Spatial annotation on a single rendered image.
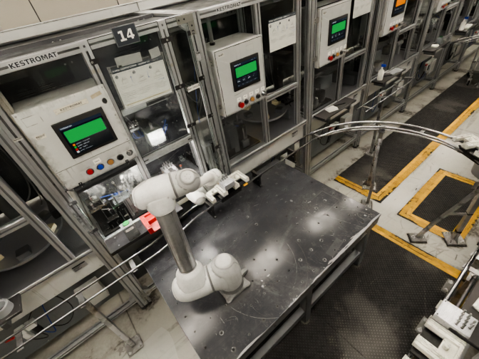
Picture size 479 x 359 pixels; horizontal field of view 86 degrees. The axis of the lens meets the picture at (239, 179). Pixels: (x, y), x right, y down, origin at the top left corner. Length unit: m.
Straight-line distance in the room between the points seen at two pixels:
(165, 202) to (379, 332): 1.83
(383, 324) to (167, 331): 1.68
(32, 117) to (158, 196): 0.70
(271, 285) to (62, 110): 1.49
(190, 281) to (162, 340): 1.07
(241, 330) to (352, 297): 1.15
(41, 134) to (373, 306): 2.47
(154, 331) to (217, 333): 1.00
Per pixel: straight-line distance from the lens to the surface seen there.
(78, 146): 1.61
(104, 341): 2.74
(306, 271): 1.77
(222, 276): 1.52
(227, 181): 2.00
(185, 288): 1.54
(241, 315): 1.66
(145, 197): 1.25
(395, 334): 2.45
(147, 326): 2.61
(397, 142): 4.22
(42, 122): 1.58
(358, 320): 2.42
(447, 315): 1.54
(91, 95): 1.58
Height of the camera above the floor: 2.21
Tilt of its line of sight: 40 degrees down
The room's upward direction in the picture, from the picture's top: 11 degrees counter-clockwise
